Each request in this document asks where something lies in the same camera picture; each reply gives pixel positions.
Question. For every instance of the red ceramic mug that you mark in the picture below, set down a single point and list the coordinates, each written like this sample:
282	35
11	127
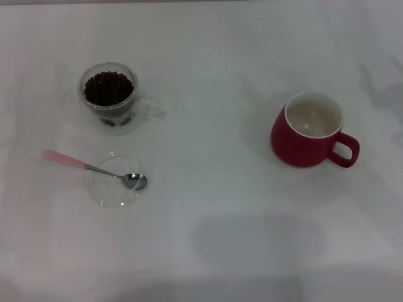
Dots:
292	148

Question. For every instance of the coffee bean pile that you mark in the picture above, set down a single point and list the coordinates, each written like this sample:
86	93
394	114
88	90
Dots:
108	89

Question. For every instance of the clear glass saucer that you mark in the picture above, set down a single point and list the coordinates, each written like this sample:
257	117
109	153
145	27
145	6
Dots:
107	195

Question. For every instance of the clear double-wall glass cup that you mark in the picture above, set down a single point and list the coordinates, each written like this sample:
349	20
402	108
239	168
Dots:
94	118

